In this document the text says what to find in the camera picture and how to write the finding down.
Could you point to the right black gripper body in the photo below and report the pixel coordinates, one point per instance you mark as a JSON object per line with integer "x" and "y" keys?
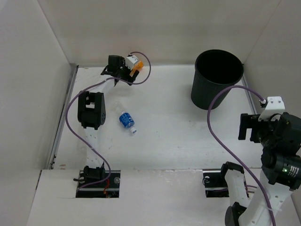
{"x": 266, "y": 137}

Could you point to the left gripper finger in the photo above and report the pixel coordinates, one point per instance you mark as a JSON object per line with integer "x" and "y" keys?
{"x": 133, "y": 75}
{"x": 127, "y": 80}

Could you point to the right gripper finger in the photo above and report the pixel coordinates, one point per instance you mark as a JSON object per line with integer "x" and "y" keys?
{"x": 246, "y": 122}
{"x": 254, "y": 135}

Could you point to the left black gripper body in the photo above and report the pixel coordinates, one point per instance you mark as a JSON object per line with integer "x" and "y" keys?
{"x": 127, "y": 75}

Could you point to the orange plastic bottle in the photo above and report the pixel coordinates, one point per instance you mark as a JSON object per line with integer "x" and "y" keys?
{"x": 137, "y": 67}

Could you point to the black plastic bin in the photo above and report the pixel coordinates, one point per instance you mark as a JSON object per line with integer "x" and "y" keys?
{"x": 215, "y": 70}

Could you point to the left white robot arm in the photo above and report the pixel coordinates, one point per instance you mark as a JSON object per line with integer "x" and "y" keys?
{"x": 91, "y": 114}

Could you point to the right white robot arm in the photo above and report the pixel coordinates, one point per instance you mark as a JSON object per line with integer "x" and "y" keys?
{"x": 280, "y": 176}

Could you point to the blue label plastic bottle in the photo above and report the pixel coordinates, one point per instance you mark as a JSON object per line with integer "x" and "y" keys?
{"x": 125, "y": 118}

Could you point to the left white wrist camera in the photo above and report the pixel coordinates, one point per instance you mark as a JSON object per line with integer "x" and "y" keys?
{"x": 131, "y": 61}

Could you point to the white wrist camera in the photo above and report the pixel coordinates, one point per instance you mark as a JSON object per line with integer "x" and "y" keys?
{"x": 273, "y": 107}
{"x": 131, "y": 61}

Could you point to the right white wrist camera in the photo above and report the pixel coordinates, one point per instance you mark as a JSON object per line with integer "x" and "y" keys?
{"x": 273, "y": 107}

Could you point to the right metal rail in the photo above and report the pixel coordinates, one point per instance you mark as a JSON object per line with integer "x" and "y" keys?
{"x": 249, "y": 95}

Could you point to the metal rail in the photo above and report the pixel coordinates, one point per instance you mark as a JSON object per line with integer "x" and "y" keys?
{"x": 59, "y": 129}
{"x": 249, "y": 95}

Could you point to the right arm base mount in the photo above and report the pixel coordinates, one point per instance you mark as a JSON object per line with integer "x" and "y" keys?
{"x": 215, "y": 185}

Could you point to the left metal rail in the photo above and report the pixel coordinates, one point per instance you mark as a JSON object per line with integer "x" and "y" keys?
{"x": 59, "y": 129}

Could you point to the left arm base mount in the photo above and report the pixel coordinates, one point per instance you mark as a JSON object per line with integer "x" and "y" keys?
{"x": 106, "y": 189}

